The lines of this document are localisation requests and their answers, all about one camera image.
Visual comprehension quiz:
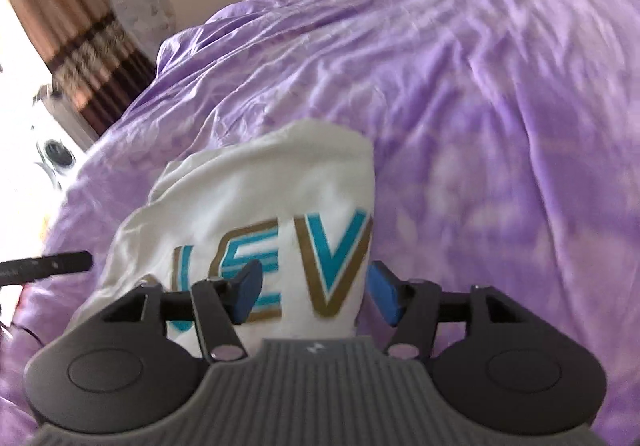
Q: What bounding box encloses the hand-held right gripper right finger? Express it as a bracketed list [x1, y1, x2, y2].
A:
[366, 260, 521, 361]

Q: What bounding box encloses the white round appliance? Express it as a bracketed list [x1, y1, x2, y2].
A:
[32, 139, 78, 187]

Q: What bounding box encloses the wooden furniture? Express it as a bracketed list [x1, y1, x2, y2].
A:
[37, 84, 98, 154]

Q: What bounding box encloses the dark cable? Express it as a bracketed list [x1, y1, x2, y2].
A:
[0, 316, 43, 344]

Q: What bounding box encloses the white printed t-shirt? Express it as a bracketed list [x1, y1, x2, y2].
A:
[70, 119, 377, 359]

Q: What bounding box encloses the white patterned bag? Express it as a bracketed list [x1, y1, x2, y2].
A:
[106, 0, 177, 58]

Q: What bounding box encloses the brown striped curtain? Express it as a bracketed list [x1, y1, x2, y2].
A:
[0, 0, 158, 137]

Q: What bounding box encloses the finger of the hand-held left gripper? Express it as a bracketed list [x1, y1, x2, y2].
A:
[0, 250, 94, 285]

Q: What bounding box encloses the purple bed sheet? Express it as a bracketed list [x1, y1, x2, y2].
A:
[0, 0, 640, 446]

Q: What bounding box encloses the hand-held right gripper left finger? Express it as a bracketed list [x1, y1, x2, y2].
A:
[102, 259, 265, 363]

